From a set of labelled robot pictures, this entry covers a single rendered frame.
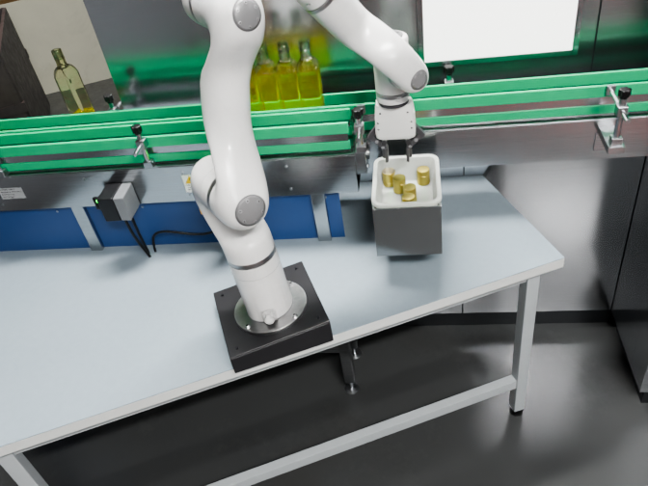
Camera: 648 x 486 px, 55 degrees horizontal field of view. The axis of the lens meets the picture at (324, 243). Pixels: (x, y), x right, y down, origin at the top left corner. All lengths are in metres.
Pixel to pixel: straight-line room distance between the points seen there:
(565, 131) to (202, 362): 1.13
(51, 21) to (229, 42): 4.19
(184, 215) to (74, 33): 3.56
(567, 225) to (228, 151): 1.34
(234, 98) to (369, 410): 1.42
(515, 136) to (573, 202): 0.51
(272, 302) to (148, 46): 0.89
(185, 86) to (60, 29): 3.38
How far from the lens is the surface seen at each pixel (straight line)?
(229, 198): 1.29
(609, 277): 2.48
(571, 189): 2.18
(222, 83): 1.26
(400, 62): 1.40
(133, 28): 2.00
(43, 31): 5.36
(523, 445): 2.30
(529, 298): 1.91
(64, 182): 1.98
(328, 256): 1.81
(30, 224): 2.18
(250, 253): 1.42
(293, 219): 1.85
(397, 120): 1.57
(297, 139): 1.70
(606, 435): 2.37
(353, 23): 1.39
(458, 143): 1.78
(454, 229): 1.87
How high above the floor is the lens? 1.93
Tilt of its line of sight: 39 degrees down
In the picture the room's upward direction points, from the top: 10 degrees counter-clockwise
